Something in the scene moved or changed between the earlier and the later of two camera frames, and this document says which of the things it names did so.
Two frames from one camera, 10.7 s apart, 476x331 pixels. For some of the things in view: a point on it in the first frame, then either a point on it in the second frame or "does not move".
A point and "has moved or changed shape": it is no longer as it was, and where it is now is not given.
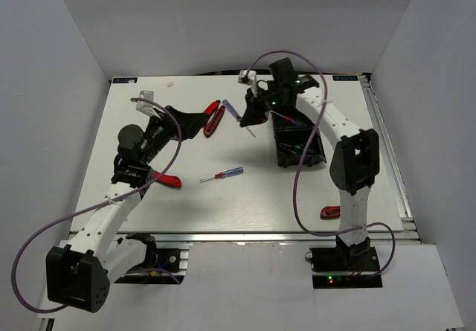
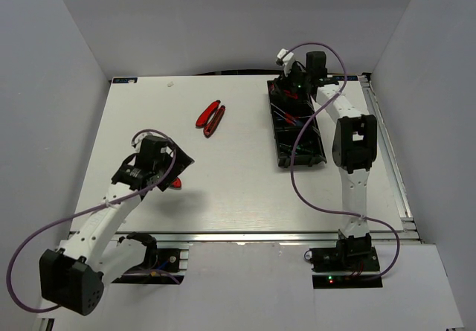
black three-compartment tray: (292, 132) does not move
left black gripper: (190, 123) -> (181, 161)
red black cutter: (330, 212) has moved or changed shape
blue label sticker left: (126, 80) does not move
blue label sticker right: (344, 77) does not move
